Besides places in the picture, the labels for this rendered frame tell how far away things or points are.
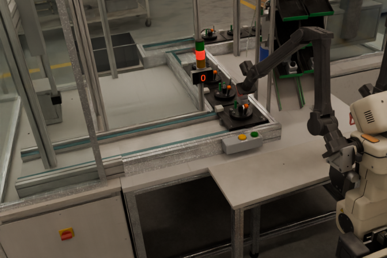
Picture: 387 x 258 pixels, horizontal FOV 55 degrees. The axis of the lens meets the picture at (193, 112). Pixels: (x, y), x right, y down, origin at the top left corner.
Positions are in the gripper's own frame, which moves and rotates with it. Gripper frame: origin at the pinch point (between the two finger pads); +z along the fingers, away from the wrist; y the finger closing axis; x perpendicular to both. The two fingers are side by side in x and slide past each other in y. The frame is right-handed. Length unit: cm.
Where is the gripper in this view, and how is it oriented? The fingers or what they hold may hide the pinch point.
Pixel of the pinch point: (242, 94)
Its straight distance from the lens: 210.8
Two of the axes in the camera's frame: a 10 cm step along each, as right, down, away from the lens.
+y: -9.5, 2.2, -2.4
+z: -1.4, 4.0, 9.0
